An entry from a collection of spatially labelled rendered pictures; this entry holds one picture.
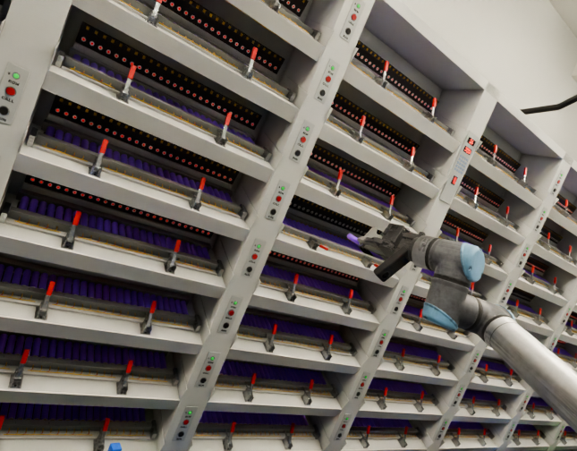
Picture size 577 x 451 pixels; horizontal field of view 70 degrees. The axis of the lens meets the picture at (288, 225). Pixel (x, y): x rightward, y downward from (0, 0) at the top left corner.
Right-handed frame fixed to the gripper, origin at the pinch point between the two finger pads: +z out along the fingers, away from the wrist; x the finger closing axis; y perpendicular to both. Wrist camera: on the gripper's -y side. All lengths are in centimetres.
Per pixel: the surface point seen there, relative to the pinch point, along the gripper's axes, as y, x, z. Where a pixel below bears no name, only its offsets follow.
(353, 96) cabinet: 49, 17, 24
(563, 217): 92, -107, -10
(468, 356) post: 8, -114, 7
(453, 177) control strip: 50, -27, 1
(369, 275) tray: 0.1, -25.2, 12.0
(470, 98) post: 77, -13, 2
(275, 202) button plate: -5.5, 25.6, 14.6
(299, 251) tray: -11.1, 6.8, 15.5
